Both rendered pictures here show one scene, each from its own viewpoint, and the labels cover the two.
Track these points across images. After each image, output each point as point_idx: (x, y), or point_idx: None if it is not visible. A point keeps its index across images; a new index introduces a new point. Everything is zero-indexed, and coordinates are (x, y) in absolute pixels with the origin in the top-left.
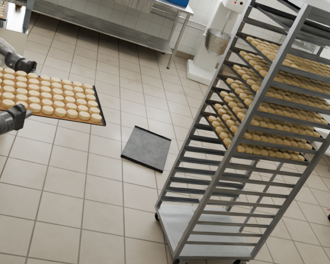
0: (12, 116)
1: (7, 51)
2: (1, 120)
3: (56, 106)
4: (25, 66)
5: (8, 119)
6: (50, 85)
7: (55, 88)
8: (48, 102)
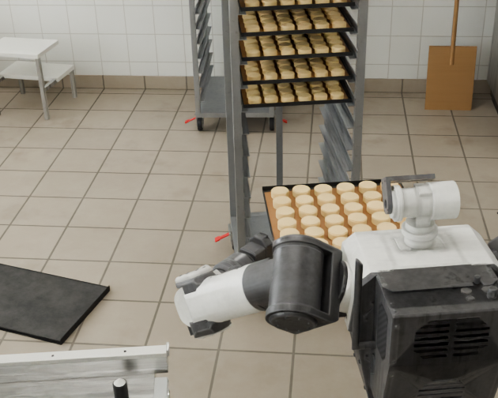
0: None
1: (235, 268)
2: None
3: (390, 219)
4: (265, 253)
5: None
6: (317, 227)
7: (328, 220)
8: (390, 225)
